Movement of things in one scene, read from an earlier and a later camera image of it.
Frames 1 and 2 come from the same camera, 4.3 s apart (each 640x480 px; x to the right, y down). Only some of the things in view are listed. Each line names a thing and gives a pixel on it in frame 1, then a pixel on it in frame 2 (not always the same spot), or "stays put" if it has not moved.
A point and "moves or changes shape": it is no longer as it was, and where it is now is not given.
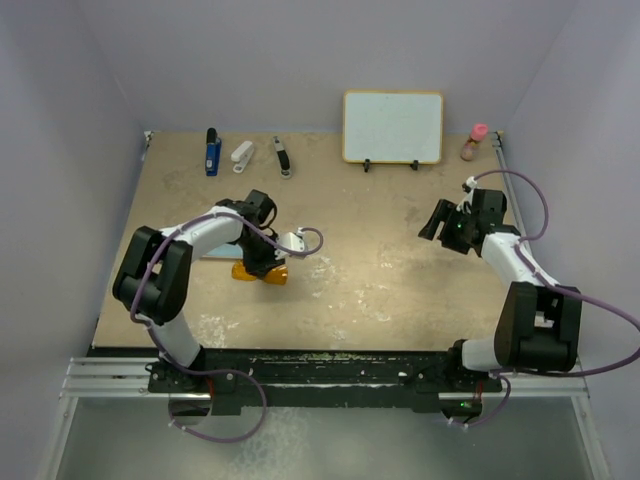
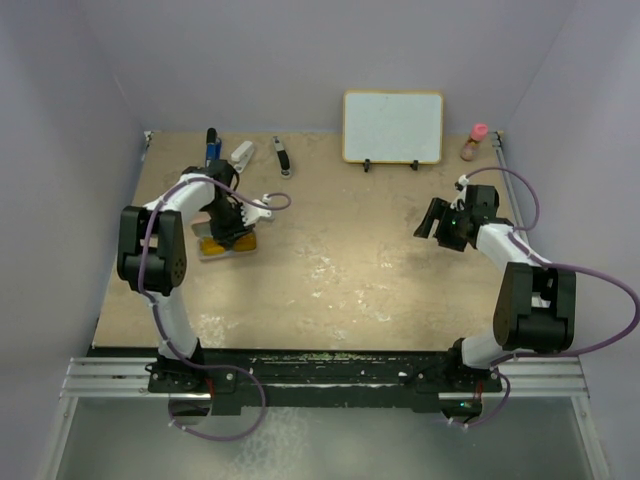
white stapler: x=241 y=156 stays put
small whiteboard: x=393 y=127 stays put
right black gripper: x=445 y=212 stays put
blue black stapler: x=213 y=152 stays put
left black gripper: x=258 y=268 to x=228 y=236
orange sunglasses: x=277 y=275 moves or changes shape
